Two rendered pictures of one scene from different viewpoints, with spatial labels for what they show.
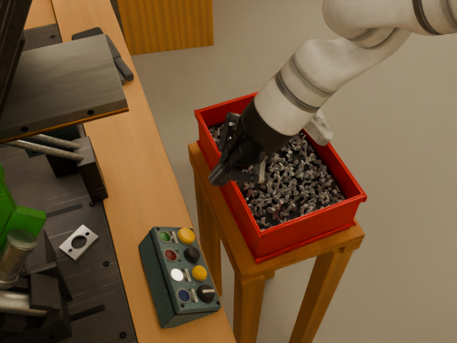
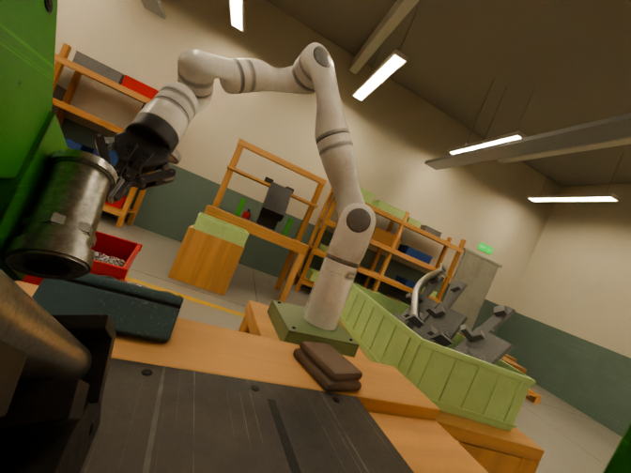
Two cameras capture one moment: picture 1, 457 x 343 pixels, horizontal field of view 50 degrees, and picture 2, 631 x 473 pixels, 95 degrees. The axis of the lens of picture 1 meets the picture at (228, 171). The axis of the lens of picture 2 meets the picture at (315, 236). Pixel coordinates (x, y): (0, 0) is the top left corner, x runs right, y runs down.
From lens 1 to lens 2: 0.73 m
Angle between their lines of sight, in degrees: 92
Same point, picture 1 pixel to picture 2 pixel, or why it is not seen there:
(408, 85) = not seen: outside the picture
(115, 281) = not seen: hidden behind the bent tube
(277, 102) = (177, 113)
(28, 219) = (62, 144)
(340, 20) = (207, 68)
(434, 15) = (248, 78)
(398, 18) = (234, 75)
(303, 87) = (189, 106)
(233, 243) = not seen: hidden behind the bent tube
